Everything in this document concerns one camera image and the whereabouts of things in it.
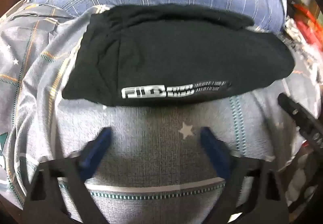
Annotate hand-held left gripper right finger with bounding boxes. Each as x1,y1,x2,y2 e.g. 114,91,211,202
199,127,290,224

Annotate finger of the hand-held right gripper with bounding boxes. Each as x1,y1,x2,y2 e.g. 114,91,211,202
278,93,323,150

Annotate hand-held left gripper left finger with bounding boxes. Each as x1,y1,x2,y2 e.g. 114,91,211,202
21,127,113,224

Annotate black pants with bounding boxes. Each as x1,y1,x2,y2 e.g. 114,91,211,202
62,5,296,108

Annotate grey star-printed quilt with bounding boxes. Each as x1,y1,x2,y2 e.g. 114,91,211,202
0,3,323,224

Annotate red plastic packet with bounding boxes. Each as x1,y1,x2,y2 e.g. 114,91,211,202
292,3,323,36

